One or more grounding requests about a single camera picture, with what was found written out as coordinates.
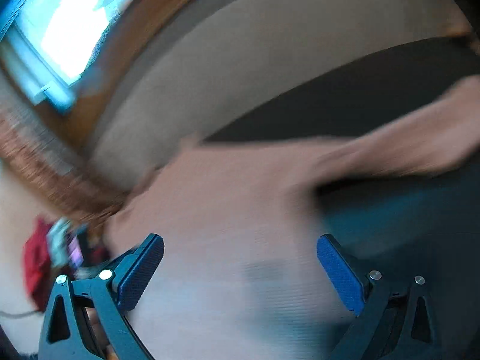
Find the pink knitted sweater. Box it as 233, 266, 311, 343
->
108, 76, 479, 359

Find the pile of red clothes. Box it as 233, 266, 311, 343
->
22, 216, 111, 312

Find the brown patterned curtain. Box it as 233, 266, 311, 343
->
0, 78, 127, 229

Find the bright window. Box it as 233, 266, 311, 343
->
1, 0, 132, 115

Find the wooden window frame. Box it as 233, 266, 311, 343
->
35, 0, 193, 150

